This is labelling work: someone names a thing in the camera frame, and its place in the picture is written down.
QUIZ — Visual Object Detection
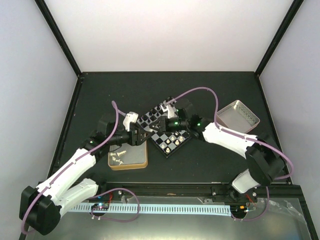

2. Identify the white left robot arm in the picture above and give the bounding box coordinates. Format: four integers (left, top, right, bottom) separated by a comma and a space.
19, 112, 149, 236

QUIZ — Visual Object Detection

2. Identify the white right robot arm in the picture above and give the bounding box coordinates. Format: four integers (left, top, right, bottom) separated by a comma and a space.
158, 115, 285, 202

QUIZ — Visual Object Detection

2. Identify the black and white chessboard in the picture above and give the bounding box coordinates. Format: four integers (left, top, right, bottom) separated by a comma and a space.
136, 96, 191, 158

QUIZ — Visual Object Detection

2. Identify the tan sweet bear tin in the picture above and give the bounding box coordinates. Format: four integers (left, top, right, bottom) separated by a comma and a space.
108, 142, 148, 171

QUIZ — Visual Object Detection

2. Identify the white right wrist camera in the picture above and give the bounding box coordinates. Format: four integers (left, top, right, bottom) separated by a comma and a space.
160, 102, 177, 119

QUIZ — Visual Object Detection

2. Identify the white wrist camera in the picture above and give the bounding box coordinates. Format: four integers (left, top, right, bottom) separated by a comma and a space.
160, 102, 177, 119
122, 111, 139, 132

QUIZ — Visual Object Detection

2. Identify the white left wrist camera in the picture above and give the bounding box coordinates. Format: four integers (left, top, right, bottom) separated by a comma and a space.
122, 111, 139, 132

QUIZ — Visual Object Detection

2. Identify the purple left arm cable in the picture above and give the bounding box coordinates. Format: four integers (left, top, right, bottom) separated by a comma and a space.
21, 100, 131, 236

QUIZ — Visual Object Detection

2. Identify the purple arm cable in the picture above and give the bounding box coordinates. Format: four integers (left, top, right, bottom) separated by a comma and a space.
21, 100, 131, 236
166, 87, 295, 181

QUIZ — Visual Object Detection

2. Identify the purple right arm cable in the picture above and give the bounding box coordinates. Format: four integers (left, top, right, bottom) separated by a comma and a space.
166, 87, 295, 181

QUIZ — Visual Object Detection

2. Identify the white slotted cable duct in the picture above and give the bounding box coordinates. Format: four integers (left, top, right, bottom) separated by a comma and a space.
70, 202, 232, 217

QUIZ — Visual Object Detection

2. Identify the black aluminium rail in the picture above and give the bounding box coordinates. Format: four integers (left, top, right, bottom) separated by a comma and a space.
98, 182, 303, 202

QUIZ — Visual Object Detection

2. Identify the black corner frame post left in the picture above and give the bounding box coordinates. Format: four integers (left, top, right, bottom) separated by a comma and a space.
34, 0, 82, 78

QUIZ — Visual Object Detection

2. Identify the black corner frame post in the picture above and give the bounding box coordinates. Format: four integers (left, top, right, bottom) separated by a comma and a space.
254, 0, 304, 77
34, 0, 82, 78

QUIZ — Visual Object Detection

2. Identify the black corner frame post right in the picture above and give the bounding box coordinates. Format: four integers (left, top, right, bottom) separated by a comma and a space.
254, 0, 304, 77

